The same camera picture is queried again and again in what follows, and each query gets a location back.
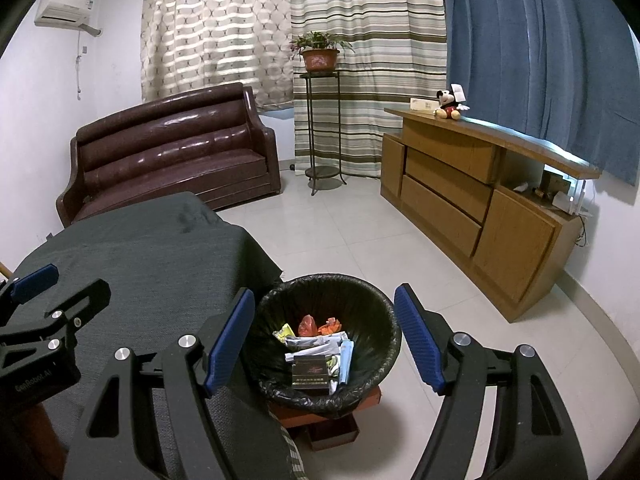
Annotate blue curtain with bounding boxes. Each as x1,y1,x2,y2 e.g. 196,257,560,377
440,0,640,186

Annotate black metal plant stand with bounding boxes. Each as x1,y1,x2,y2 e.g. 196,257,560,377
299,70,347,196

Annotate person's left forearm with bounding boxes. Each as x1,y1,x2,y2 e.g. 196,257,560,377
0,400,53,480

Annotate white router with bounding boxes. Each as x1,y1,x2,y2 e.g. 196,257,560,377
551,191,587,216

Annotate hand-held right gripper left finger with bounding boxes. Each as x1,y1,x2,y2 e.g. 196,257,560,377
62,287,257,480

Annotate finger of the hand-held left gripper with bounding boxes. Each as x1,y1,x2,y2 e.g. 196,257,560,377
0,264,60,311
0,279,111,368

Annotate red brown wooden stool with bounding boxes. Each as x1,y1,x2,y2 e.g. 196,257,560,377
267,382,383,453

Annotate potted plant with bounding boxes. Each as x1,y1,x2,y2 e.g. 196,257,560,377
290,31,355,72

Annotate light blue tube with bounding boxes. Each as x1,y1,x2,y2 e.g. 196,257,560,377
336,340,355,386

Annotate small brown box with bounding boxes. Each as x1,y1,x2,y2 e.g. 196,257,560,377
541,169,571,196

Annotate mouse plush toy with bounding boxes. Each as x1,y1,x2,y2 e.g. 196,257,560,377
432,87,472,121

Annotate white air conditioner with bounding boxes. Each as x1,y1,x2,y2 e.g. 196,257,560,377
34,0,103,37

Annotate wooden cabinet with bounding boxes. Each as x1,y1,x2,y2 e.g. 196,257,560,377
380,105,601,323

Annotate striped curtain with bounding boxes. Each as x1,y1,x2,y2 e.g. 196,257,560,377
287,0,448,178

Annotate white wall cable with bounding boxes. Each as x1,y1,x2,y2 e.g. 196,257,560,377
75,30,90,102

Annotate striped grey cloth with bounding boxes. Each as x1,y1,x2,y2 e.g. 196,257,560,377
270,410,311,480

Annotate brown leather sofa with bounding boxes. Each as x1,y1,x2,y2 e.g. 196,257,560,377
55,81,282,228

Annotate black cigarette carton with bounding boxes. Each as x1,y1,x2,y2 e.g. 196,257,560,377
291,355,333,395

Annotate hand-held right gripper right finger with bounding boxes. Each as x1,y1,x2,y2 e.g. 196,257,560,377
393,284,591,480

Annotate beige patterned curtain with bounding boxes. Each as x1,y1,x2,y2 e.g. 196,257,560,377
140,0,296,111

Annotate black trash bin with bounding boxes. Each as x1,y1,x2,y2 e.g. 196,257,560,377
244,272,402,416

